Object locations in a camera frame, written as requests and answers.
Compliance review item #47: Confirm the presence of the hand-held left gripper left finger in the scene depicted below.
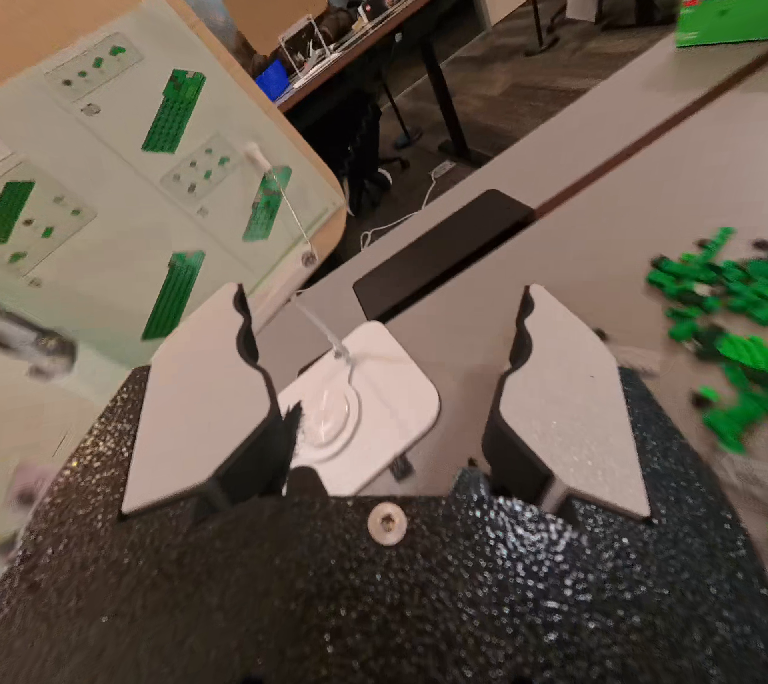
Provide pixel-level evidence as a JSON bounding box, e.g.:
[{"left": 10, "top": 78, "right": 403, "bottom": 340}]
[{"left": 122, "top": 283, "right": 302, "bottom": 515}]

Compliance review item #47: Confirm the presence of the blue bag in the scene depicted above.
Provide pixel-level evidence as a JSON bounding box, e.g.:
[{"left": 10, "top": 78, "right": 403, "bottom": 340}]
[{"left": 255, "top": 58, "right": 293, "bottom": 102}]

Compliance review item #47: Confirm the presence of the metal page holder clip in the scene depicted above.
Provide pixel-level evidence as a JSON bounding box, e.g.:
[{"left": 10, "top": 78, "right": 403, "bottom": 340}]
[{"left": 243, "top": 141, "right": 319, "bottom": 268}]

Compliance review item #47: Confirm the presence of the wooden book stand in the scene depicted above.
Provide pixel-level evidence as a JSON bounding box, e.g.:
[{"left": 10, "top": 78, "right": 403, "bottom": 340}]
[{"left": 0, "top": 0, "right": 442, "bottom": 499}]

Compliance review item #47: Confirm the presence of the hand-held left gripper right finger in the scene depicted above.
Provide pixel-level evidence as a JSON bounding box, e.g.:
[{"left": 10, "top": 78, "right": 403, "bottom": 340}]
[{"left": 483, "top": 284, "right": 652, "bottom": 520}]

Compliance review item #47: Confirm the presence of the grey desk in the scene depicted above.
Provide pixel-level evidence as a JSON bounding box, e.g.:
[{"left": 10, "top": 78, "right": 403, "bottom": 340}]
[{"left": 240, "top": 33, "right": 768, "bottom": 517}]

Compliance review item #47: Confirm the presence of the clear acrylic display case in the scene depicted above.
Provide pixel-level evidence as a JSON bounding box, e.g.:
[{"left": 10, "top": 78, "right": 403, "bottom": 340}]
[{"left": 278, "top": 15, "right": 332, "bottom": 80}]

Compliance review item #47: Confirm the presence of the pile of green toy bricks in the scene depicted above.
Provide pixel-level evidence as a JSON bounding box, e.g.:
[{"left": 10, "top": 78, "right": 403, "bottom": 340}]
[{"left": 645, "top": 225, "right": 768, "bottom": 454}]

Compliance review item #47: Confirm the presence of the green toy instruction booklet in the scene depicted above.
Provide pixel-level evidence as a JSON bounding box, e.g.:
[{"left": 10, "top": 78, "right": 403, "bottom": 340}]
[{"left": 0, "top": 0, "right": 348, "bottom": 547}]

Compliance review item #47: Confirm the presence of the black desk cable cover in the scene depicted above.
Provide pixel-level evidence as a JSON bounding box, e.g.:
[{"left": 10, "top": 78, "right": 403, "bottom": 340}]
[{"left": 353, "top": 189, "right": 536, "bottom": 323}]

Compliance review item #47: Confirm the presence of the white floor power cable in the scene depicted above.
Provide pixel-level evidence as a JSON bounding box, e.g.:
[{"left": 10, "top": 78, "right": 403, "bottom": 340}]
[{"left": 359, "top": 161, "right": 460, "bottom": 251}]

